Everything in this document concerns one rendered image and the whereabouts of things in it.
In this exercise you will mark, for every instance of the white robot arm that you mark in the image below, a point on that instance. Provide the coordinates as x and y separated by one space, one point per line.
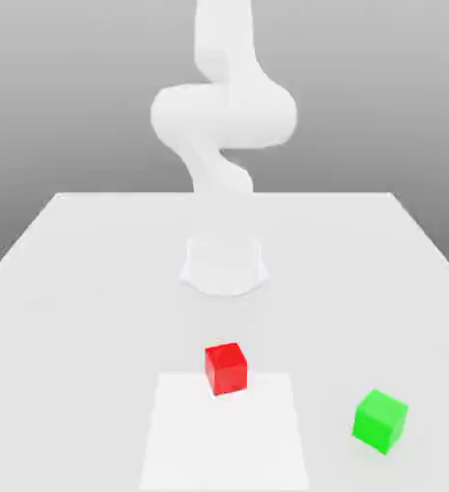
224 115

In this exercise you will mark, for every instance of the small red cube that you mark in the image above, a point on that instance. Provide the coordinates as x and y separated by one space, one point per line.
226 369

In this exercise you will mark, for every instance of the small green cube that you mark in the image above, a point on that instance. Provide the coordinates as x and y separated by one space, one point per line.
379 421

